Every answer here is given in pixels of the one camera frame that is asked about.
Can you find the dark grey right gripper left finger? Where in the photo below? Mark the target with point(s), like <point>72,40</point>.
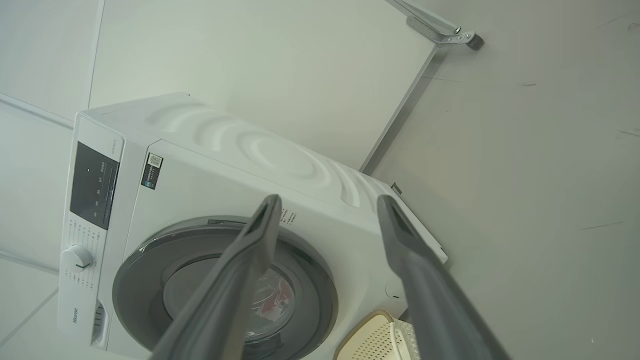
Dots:
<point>225,290</point>

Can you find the dark washer display panel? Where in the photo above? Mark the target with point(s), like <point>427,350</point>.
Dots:
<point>95,185</point>

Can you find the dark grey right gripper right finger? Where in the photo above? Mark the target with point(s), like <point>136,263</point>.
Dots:
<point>435,300</point>

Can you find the cream perforated laundry basket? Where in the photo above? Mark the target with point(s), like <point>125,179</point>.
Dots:
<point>370,345</point>

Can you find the red white-striped jersey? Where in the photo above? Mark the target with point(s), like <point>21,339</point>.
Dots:
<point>280,300</point>

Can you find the grey metal partition foot with caster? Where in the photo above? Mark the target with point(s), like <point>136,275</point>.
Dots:
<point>440,36</point>

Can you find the white washer control knob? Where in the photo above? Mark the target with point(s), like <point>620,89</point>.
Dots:
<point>76,258</point>

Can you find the dark QR code sticker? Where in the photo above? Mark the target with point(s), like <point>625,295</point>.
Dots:
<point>152,171</point>

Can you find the white front-load washing machine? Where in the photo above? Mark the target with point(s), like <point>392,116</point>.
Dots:
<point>200,190</point>

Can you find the dark round washer door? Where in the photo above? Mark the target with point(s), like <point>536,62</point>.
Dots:
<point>140,300</point>

